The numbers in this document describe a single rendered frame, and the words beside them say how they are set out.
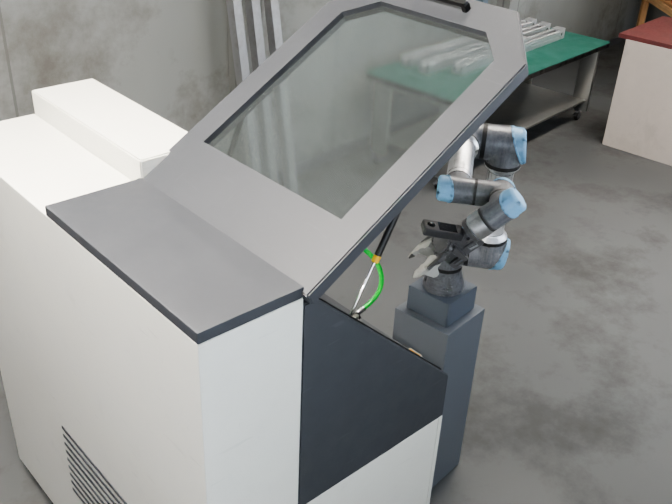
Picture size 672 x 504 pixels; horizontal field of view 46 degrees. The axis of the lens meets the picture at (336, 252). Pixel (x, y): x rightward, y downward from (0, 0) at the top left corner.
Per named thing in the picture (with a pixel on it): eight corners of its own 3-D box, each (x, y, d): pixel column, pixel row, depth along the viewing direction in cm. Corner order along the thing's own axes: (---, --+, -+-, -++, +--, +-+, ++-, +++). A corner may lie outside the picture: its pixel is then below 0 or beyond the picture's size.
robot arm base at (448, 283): (438, 269, 298) (441, 247, 293) (472, 285, 290) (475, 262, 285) (414, 285, 289) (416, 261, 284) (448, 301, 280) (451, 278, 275)
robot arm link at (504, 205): (528, 201, 215) (529, 214, 208) (495, 224, 220) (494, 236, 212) (510, 180, 214) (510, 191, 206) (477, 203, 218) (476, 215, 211)
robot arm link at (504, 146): (464, 253, 289) (484, 116, 257) (506, 259, 286) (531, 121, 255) (462, 272, 279) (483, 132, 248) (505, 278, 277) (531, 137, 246)
